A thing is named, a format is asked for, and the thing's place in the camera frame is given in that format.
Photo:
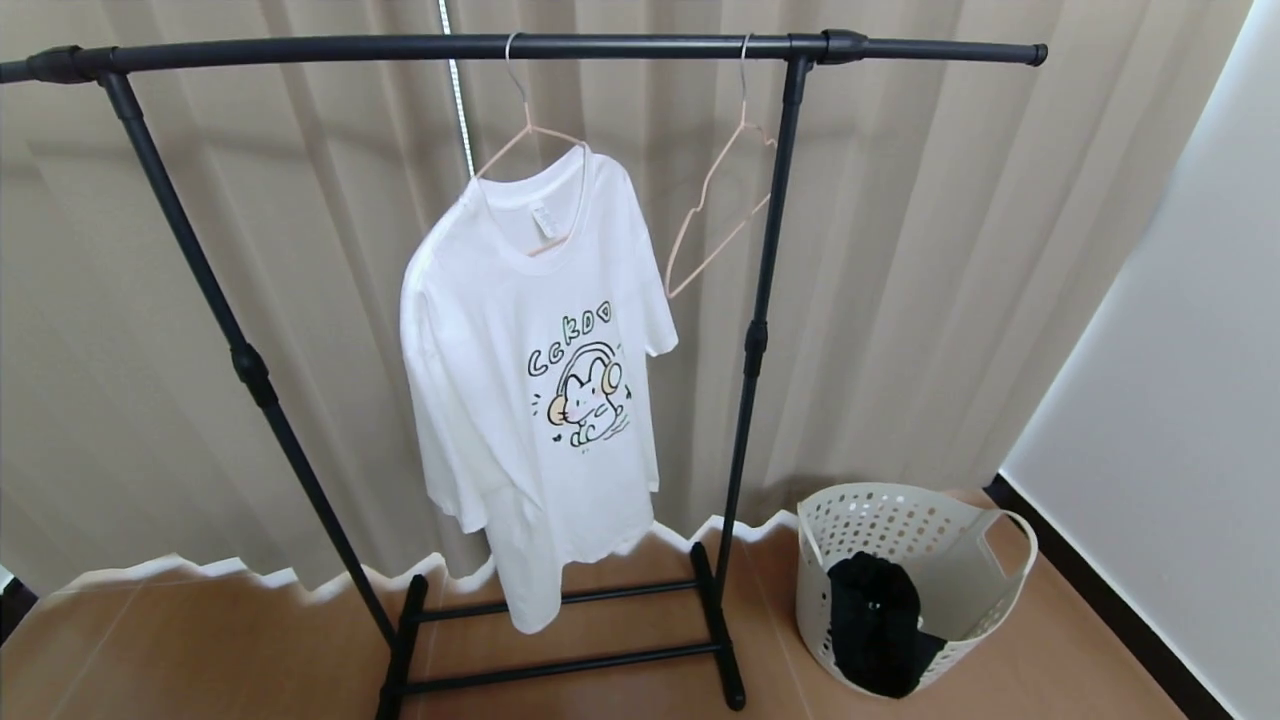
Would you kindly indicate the white printed t-shirt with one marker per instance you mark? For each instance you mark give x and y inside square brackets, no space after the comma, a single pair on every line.
[520,300]

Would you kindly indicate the pink clothes hanger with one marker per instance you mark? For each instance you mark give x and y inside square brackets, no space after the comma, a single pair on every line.
[715,175]
[522,135]

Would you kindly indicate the black garment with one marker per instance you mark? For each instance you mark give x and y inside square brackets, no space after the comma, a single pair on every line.
[875,620]

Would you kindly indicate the white laundry basket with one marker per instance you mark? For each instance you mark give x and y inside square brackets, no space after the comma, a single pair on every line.
[880,520]

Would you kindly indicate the black clothes rack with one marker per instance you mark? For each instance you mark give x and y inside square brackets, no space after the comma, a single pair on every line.
[450,46]

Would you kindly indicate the beige curtain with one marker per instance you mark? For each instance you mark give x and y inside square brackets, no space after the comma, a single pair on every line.
[950,250]

